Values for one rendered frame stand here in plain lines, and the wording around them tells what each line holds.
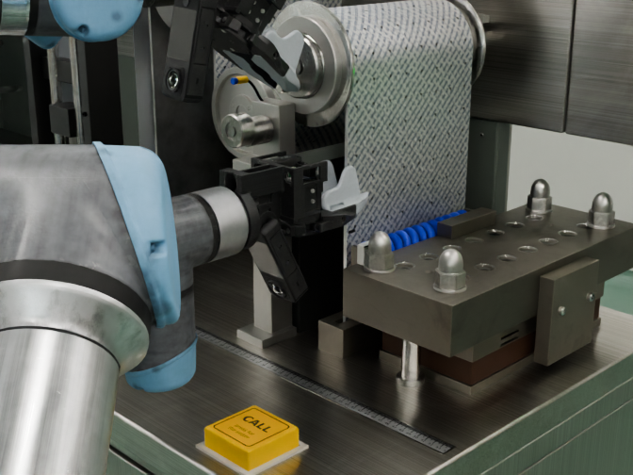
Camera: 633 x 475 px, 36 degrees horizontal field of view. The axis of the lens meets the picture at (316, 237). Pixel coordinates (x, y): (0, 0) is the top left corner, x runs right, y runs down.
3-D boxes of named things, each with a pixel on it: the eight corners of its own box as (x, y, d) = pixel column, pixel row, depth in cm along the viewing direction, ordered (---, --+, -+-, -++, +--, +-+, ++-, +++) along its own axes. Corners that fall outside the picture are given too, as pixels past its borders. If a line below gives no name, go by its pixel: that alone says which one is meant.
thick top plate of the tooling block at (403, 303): (342, 316, 115) (342, 268, 113) (533, 239, 142) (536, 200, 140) (449, 357, 104) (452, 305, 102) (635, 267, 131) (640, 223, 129)
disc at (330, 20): (266, 117, 123) (265, -4, 118) (268, 117, 123) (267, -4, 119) (351, 136, 113) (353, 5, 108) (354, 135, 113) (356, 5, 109)
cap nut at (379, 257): (357, 268, 113) (357, 231, 112) (378, 260, 116) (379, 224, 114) (381, 276, 111) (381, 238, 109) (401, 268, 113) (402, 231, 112)
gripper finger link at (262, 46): (299, 67, 108) (248, 19, 102) (292, 78, 107) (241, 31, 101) (271, 63, 111) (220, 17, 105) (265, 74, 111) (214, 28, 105)
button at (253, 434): (203, 447, 100) (202, 426, 100) (254, 423, 105) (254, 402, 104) (248, 473, 96) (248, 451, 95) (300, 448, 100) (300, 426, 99)
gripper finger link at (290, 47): (332, 57, 113) (284, 9, 106) (309, 101, 111) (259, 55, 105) (315, 56, 115) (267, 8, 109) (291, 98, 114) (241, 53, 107)
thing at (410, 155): (343, 258, 119) (345, 108, 113) (461, 218, 135) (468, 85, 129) (346, 259, 119) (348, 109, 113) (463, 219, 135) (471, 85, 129)
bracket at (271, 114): (234, 338, 126) (227, 104, 116) (270, 324, 130) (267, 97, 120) (259, 351, 122) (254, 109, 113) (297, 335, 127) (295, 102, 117)
